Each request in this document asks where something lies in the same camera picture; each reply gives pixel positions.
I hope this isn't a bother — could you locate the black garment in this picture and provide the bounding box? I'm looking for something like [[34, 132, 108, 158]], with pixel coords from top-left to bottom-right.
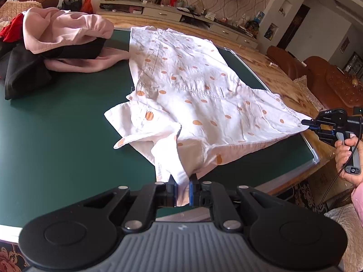
[[0, 37, 107, 100]]

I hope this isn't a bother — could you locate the red garment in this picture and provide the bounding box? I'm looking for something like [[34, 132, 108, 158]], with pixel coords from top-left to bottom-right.
[[0, 14, 25, 44]]

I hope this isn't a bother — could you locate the person's right forearm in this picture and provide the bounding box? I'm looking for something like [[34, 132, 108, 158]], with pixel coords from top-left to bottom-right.
[[351, 180, 363, 219]]

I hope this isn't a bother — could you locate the person's right hand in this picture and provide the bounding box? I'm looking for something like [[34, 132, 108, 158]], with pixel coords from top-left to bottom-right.
[[335, 136, 363, 187]]

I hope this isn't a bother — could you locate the brown leather sofa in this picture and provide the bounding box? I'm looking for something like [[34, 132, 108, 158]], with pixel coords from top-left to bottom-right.
[[267, 45, 363, 114]]

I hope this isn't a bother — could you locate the pink garment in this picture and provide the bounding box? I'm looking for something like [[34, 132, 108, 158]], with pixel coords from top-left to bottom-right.
[[23, 7, 131, 73]]

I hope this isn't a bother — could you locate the black mesh basket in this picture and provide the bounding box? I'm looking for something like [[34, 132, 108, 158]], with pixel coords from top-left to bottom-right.
[[61, 0, 83, 12]]

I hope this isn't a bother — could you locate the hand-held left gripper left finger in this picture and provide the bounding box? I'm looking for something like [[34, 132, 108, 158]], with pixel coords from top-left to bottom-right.
[[82, 175, 179, 232]]

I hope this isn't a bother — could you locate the dark patterned rug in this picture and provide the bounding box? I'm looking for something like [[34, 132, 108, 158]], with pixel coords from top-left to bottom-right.
[[281, 176, 355, 213]]

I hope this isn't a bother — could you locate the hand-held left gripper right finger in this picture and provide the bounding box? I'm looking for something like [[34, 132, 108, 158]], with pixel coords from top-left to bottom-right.
[[189, 174, 281, 233]]

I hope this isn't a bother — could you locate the white television cabinet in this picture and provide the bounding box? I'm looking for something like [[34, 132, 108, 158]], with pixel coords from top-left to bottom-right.
[[99, 0, 259, 49]]

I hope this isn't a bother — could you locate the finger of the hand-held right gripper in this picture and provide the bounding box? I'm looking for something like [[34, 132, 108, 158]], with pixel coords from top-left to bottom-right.
[[310, 127, 337, 148], [301, 108, 348, 129]]

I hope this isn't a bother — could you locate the beige quilted cushion cover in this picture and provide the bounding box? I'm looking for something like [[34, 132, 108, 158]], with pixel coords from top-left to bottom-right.
[[0, 0, 43, 20]]

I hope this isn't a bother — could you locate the white orange-dotted shirt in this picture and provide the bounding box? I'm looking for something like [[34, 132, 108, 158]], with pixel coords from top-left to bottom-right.
[[104, 26, 311, 207]]

